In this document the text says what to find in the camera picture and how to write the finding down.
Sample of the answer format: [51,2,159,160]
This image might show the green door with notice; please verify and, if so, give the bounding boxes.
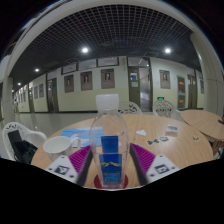
[127,66,141,108]

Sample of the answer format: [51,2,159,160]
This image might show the black bag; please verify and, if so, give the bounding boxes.
[7,129,39,165]

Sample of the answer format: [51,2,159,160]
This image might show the white cup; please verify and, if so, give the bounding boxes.
[42,135,82,163]

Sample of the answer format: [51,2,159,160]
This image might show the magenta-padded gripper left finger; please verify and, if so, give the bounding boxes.
[44,144,95,187]

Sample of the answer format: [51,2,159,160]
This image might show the white plastic lattice chair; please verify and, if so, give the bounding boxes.
[152,99,185,123]
[117,100,144,116]
[2,121,48,161]

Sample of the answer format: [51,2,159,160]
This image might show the red round coaster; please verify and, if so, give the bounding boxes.
[93,172,130,190]

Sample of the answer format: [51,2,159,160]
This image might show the framed wall portraits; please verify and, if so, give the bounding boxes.
[15,68,205,105]

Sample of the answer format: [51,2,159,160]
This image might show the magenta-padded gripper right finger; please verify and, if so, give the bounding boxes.
[128,143,181,187]

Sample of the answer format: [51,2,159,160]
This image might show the clear blue-labelled water bottle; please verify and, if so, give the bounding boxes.
[88,93,130,190]

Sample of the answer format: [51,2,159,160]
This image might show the blue printed paper sheet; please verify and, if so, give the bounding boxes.
[59,126,105,148]

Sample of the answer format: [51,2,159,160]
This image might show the round wooden table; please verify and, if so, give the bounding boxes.
[179,109,224,141]

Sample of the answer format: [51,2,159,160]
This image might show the small printed card packet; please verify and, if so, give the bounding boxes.
[165,124,180,137]

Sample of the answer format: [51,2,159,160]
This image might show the dark corridor door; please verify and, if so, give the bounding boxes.
[46,77,60,114]

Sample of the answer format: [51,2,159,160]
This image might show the round ceiling lights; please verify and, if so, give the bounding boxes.
[14,46,173,88]

